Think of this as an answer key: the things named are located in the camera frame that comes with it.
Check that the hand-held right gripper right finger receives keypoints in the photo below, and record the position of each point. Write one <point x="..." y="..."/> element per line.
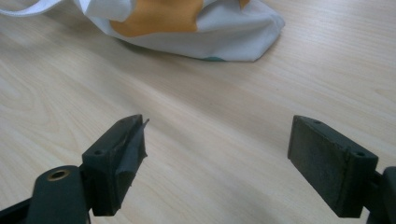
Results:
<point x="327" y="168"/>

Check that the white and orange cloth bag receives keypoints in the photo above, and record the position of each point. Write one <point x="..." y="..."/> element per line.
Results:
<point x="186" y="28"/>

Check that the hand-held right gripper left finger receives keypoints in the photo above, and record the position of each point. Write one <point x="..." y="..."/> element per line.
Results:
<point x="107" y="174"/>

